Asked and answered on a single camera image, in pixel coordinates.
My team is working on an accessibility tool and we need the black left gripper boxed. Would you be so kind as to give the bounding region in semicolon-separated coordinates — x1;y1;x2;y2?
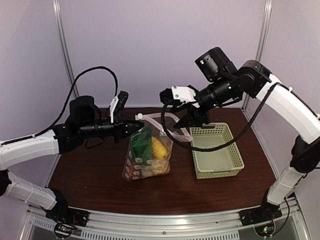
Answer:
78;112;144;143

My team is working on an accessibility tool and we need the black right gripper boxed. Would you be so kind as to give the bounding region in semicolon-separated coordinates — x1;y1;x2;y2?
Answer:
170;74;237;129

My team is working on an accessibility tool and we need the green bok choy toy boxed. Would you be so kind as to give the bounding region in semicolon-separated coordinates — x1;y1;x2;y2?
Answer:
130;127;153;161

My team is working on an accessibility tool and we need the clear zip top bag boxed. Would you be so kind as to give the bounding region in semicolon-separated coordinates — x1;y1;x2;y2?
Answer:
121;112;193;182

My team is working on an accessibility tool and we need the brown potato toy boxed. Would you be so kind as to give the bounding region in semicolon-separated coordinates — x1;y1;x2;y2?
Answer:
123;159;135;181

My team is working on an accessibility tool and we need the orange mango slice toy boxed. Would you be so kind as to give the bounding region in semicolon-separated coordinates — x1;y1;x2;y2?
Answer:
151;137;168;160

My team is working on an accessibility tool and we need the beige walnut toy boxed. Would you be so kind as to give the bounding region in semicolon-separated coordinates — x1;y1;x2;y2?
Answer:
151;159;170;176

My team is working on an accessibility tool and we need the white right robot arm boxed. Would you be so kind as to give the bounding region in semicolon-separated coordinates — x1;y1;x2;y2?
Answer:
159;47;320;221

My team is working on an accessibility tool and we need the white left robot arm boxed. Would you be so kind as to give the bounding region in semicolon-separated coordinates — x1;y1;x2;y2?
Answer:
0;91;144;222

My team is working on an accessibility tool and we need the pale green perforated basket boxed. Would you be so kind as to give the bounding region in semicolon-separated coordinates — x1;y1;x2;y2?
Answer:
189;122;245;180

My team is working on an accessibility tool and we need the left circuit board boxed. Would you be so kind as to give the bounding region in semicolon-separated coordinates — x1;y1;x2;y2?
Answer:
53;223;77;239

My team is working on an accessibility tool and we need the circuit board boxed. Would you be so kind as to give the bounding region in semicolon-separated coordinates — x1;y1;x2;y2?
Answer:
254;223;275;238
53;223;77;239

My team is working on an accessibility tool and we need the right circuit board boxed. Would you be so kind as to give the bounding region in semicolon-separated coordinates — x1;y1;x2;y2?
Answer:
254;223;275;238

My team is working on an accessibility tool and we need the black right camera cable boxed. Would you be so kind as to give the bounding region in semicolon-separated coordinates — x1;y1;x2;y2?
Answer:
160;82;280;153

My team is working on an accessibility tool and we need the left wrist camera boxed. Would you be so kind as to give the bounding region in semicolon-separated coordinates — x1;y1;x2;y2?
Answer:
109;90;129;124

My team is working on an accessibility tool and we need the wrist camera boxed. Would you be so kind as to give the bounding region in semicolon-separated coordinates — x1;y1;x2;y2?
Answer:
159;86;197;104
109;90;129;124

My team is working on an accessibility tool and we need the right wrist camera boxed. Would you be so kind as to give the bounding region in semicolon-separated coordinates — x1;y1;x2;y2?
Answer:
159;86;197;104

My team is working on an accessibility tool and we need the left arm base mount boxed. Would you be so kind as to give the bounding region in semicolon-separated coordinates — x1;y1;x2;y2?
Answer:
44;204;89;227

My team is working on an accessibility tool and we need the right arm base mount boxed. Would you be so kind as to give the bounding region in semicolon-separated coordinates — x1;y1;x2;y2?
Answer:
239;202;283;226

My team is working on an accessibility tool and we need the right aluminium corner post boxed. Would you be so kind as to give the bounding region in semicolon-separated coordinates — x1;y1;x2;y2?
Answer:
241;0;273;111

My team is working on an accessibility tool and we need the aluminium corner post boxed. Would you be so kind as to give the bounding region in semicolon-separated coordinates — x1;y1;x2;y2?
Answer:
52;0;75;86
241;0;273;111

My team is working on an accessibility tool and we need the left aluminium corner post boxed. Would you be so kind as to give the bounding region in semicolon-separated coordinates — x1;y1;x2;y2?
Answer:
52;0;75;86

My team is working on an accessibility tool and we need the aluminium front rail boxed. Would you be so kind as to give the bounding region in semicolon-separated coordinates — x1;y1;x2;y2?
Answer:
18;197;311;240

